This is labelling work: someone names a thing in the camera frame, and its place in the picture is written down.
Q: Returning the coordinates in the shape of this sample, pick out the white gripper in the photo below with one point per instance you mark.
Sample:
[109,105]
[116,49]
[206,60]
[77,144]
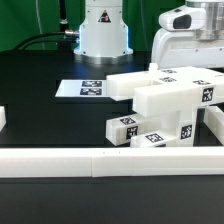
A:
[180,48]

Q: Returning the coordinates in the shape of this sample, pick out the white front fence bar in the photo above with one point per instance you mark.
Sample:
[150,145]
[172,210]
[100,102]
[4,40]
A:
[110,162]

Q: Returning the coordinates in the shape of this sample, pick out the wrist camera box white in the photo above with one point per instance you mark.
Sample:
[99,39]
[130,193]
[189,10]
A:
[183,18]

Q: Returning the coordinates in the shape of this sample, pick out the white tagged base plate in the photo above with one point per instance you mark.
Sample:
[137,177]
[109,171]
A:
[82,88]

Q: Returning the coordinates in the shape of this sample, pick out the white side block left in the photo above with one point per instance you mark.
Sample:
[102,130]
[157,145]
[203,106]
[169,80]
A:
[2,117]

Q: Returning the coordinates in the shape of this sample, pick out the white chair seat part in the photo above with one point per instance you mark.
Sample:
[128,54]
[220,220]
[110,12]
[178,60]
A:
[176,126]

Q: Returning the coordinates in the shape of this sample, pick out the white chair back frame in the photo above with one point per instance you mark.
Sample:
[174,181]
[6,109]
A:
[133,85]

